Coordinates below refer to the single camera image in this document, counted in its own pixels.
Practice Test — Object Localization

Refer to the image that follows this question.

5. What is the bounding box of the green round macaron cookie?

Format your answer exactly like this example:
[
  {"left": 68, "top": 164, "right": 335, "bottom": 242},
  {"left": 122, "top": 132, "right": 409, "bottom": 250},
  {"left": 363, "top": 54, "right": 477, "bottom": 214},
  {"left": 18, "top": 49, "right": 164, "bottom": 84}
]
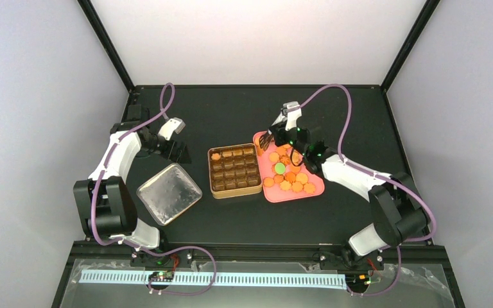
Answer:
[{"left": 273, "top": 162, "right": 286, "bottom": 175}]

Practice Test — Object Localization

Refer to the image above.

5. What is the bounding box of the gold cookie tin box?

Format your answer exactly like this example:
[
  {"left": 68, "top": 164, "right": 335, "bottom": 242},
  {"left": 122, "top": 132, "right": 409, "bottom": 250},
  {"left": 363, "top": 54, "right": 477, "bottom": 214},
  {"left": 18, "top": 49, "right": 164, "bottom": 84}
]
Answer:
[{"left": 207, "top": 143, "right": 263, "bottom": 200}]

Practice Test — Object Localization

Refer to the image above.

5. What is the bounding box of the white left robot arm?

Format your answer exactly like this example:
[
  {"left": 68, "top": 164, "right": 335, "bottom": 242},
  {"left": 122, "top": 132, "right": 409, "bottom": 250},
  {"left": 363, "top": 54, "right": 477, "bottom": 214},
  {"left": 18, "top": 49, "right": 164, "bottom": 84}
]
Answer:
[{"left": 73, "top": 107, "right": 191, "bottom": 250}]

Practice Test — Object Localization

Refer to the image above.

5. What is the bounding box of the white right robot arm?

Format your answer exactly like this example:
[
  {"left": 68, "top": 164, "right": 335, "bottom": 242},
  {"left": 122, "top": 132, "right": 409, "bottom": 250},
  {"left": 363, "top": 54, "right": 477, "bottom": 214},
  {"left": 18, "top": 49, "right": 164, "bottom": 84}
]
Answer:
[{"left": 256, "top": 124, "right": 436, "bottom": 269}]

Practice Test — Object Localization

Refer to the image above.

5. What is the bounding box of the pink plastic tray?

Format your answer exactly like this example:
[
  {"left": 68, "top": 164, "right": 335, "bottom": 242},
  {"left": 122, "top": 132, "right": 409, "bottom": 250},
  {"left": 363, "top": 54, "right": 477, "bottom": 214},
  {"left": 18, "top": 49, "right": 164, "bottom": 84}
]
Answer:
[{"left": 253, "top": 132, "right": 325, "bottom": 203}]

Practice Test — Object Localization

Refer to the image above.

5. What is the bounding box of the silver tin lid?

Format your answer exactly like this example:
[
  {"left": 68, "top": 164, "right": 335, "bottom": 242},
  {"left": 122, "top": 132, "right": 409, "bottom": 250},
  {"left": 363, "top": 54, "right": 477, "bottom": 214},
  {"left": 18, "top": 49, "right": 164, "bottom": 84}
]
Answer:
[{"left": 136, "top": 163, "right": 203, "bottom": 226}]

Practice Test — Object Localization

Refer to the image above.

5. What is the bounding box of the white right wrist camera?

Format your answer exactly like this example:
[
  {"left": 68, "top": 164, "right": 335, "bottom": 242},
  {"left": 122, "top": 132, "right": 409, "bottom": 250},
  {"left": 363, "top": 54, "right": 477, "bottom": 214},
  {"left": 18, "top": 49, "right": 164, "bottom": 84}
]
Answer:
[{"left": 274, "top": 101, "right": 302, "bottom": 131}]

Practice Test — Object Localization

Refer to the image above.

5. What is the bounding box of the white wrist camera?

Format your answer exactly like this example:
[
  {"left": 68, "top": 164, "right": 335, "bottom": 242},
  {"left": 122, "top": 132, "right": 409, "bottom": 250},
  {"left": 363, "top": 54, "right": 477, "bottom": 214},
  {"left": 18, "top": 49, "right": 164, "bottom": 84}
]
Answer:
[
  {"left": 158, "top": 117, "right": 186, "bottom": 141},
  {"left": 274, "top": 101, "right": 302, "bottom": 131}
]

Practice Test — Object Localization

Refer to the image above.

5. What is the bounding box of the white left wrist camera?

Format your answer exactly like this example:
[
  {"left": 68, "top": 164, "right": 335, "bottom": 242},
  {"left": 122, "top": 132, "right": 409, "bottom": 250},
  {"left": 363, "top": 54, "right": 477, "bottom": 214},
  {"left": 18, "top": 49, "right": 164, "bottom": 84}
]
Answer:
[{"left": 158, "top": 117, "right": 186, "bottom": 141}]

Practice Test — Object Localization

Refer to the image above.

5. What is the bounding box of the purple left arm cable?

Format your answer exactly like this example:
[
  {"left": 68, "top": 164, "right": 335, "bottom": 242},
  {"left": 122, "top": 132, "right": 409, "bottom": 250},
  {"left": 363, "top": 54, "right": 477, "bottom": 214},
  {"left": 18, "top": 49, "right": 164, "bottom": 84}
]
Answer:
[{"left": 90, "top": 82, "right": 218, "bottom": 298}]

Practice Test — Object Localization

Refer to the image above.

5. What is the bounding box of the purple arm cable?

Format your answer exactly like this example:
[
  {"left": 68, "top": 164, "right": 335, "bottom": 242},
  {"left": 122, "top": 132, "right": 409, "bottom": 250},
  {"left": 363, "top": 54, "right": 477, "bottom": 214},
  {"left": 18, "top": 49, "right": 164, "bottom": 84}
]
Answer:
[
  {"left": 286, "top": 83, "right": 438, "bottom": 296},
  {"left": 90, "top": 82, "right": 218, "bottom": 298}
]

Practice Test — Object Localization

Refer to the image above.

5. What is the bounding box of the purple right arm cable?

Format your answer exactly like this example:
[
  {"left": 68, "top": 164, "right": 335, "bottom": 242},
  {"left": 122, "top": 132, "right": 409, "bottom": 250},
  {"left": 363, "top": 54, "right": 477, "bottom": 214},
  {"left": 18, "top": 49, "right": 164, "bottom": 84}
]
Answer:
[{"left": 286, "top": 83, "right": 438, "bottom": 296}]

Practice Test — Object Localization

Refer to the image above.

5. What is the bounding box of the light blue slotted cable duct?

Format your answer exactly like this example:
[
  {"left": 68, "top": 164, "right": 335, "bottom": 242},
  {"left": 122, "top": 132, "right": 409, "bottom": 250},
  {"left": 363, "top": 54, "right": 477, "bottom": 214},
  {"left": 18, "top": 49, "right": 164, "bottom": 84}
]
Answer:
[{"left": 77, "top": 269, "right": 347, "bottom": 290}]

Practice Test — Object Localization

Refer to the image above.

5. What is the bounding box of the black enclosure frame post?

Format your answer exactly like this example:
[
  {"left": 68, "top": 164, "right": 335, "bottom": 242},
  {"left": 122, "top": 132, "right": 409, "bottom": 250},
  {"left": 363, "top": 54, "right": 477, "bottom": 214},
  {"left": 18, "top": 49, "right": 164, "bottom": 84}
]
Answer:
[{"left": 77, "top": 0, "right": 135, "bottom": 92}]

